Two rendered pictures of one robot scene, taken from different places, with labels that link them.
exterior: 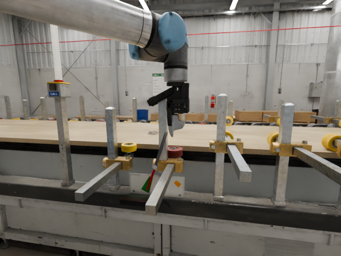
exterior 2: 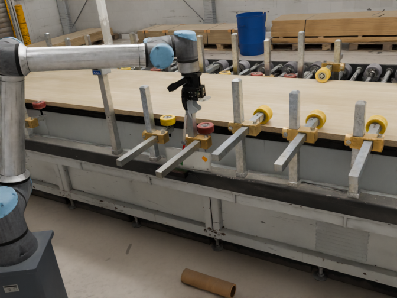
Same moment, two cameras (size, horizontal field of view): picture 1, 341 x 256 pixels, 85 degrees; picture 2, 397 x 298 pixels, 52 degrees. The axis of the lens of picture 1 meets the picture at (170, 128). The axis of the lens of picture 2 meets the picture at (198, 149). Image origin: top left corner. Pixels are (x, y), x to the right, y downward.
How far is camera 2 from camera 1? 1.16 m
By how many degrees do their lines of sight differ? 26
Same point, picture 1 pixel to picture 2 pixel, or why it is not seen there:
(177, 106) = (191, 94)
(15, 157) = (71, 121)
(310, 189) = not seen: hidden behind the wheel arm
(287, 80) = not seen: outside the picture
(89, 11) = (107, 62)
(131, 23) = (132, 60)
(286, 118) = (291, 105)
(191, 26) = not seen: outside the picture
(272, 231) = (293, 209)
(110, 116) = (144, 94)
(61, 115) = (104, 90)
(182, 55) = (188, 52)
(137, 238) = (189, 211)
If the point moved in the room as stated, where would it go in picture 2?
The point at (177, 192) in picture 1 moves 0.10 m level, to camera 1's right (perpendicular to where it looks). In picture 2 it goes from (205, 167) to (225, 168)
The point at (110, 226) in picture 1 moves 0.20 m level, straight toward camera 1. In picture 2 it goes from (163, 196) to (160, 214)
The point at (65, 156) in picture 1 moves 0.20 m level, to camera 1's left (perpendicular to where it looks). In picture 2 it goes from (111, 127) to (80, 126)
